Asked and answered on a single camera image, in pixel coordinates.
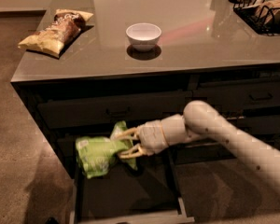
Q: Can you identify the green rice chip bag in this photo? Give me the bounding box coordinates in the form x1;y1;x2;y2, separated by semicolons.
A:
76;121;137;179

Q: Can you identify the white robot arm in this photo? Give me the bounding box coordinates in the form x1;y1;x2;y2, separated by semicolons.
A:
114;101;280;195

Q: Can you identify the white ceramic bowl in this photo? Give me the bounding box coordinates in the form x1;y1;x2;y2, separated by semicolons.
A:
126;22;161;52

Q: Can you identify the open bottom left drawer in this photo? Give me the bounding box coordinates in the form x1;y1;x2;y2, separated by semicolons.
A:
69;151;195;224

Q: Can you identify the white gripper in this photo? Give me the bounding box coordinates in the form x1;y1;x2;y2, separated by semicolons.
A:
111;120;169;160

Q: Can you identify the top right drawer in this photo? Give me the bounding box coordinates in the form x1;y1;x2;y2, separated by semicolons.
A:
192;80;280;113

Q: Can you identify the top left drawer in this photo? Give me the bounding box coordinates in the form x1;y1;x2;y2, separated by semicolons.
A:
37;91;191;129

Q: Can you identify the grey kitchen island counter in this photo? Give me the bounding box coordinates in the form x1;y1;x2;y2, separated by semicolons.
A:
12;0;280;172

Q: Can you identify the brown yellow chip bag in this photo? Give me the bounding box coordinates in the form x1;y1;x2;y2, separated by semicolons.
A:
18;9;93;58

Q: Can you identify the middle left drawer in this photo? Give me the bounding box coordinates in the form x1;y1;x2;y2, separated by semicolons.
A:
57;124;187;158

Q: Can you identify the bottom right drawer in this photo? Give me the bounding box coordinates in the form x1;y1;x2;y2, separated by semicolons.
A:
175;135;280;165

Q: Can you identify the middle right drawer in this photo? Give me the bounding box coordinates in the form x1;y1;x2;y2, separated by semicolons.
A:
229;115;280;135

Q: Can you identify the black wire basket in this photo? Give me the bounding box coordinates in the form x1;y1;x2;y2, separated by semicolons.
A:
232;0;280;35

